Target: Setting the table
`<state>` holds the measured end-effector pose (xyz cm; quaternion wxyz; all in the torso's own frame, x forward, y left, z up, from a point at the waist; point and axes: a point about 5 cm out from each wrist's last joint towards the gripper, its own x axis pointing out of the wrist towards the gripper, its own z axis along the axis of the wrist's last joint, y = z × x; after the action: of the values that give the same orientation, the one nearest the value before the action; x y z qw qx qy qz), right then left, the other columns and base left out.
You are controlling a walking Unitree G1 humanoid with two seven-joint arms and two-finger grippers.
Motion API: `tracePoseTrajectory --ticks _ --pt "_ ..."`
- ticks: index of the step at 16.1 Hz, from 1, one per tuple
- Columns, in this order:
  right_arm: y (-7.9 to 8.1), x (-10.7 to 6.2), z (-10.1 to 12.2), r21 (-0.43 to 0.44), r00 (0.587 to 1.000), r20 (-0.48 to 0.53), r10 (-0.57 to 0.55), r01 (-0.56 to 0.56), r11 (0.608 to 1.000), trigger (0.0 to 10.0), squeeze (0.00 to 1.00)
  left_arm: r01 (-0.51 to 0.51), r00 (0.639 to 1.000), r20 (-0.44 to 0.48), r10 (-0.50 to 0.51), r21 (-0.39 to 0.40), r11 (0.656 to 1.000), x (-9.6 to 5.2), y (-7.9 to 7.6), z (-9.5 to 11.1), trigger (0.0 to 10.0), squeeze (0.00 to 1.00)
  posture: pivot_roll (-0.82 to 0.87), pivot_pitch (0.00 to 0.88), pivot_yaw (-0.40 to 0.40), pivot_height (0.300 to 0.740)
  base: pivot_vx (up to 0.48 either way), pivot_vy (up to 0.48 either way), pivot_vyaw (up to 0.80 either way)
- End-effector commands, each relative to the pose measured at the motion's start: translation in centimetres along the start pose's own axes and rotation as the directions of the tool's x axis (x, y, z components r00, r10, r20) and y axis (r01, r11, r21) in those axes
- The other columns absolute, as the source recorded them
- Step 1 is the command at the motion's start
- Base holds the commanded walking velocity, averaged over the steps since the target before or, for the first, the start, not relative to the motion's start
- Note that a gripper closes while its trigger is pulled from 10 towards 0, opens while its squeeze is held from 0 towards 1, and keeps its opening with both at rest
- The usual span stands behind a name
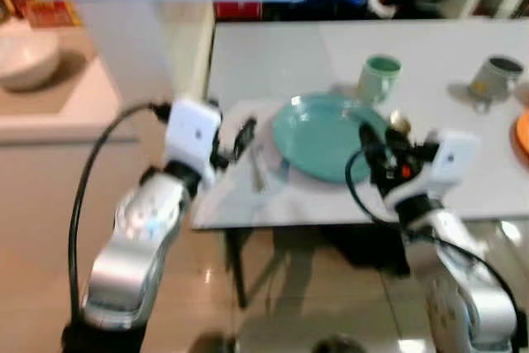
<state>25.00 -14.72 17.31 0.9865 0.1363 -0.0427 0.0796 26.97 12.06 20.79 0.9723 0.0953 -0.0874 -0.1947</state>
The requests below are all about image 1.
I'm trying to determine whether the golden metal spoon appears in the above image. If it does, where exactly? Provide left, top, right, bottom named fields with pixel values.
left=388, top=110, right=412, bottom=137

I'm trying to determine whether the silver metal fork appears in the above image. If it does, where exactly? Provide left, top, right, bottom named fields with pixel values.
left=248, top=140, right=267, bottom=195

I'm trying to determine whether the teal round plate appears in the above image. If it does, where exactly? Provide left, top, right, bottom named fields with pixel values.
left=271, top=92, right=396, bottom=185

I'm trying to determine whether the light green mug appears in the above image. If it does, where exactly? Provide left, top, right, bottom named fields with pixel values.
left=355, top=54, right=403, bottom=107

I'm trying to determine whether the grey mug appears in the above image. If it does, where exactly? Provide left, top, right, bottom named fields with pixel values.
left=467, top=55, right=526, bottom=112

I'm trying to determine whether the black table leg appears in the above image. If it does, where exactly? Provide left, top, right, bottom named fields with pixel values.
left=222, top=227, right=250, bottom=311

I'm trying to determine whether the plain red flat box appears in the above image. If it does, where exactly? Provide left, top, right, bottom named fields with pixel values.
left=213, top=1, right=264, bottom=21

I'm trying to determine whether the orange round plate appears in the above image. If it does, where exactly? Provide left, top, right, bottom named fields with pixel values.
left=514, top=110, right=529, bottom=157

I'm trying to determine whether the beige low counter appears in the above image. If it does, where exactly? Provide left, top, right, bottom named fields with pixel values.
left=0, top=26, right=140, bottom=145

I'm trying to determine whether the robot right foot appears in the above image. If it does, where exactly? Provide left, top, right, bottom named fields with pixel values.
left=312, top=334, right=366, bottom=353

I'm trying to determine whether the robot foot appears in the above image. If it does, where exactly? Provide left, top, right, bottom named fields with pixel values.
left=312, top=334, right=366, bottom=353
left=188, top=332, right=241, bottom=353

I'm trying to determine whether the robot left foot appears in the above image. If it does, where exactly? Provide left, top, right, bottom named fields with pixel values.
left=188, top=332, right=241, bottom=353

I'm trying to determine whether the beige round bowl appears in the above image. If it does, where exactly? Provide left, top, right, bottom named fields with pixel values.
left=0, top=29, right=62, bottom=93

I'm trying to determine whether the red printed box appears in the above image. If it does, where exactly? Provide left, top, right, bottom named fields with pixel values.
left=23, top=0, right=81, bottom=29

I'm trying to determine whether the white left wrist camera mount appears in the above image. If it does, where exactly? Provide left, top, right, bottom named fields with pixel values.
left=163, top=98, right=223, bottom=174

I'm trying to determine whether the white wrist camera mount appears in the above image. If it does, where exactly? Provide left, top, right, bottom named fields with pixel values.
left=411, top=129, right=483, bottom=198
left=163, top=98, right=223, bottom=174

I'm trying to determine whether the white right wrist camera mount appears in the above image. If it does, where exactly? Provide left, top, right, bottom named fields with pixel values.
left=411, top=129, right=483, bottom=198

